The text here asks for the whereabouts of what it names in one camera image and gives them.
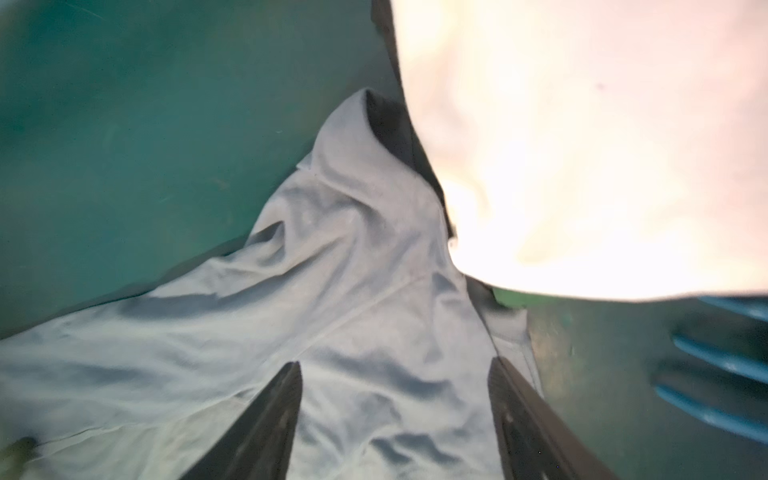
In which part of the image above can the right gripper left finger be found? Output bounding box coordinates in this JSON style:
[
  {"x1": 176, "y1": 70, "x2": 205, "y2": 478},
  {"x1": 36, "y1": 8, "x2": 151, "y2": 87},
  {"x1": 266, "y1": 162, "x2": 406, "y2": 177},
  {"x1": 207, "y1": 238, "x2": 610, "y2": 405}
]
[{"x1": 182, "y1": 362, "x2": 303, "y2": 480}]

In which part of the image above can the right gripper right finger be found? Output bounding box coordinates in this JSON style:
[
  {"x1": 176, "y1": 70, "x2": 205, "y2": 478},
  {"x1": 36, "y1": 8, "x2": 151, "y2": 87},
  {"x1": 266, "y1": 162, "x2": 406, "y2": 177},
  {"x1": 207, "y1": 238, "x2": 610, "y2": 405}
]
[{"x1": 487, "y1": 357, "x2": 617, "y2": 480}]

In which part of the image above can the grey t shirt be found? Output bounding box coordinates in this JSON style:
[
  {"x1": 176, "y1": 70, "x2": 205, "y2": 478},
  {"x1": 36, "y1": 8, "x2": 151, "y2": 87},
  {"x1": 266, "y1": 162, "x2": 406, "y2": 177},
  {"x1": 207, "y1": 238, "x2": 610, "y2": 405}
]
[{"x1": 1, "y1": 90, "x2": 539, "y2": 479}]

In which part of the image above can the folded dark green shirt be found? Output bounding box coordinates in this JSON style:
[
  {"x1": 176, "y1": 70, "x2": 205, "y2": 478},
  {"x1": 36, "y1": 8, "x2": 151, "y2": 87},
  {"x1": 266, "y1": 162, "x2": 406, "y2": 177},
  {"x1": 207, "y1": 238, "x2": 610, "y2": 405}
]
[{"x1": 491, "y1": 287, "x2": 556, "y2": 309}]

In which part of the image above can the folded white t shirt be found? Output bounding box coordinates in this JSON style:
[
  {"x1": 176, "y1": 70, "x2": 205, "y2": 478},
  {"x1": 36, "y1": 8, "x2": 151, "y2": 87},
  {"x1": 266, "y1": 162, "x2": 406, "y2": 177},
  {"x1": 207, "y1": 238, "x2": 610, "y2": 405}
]
[{"x1": 392, "y1": 1, "x2": 767, "y2": 301}]

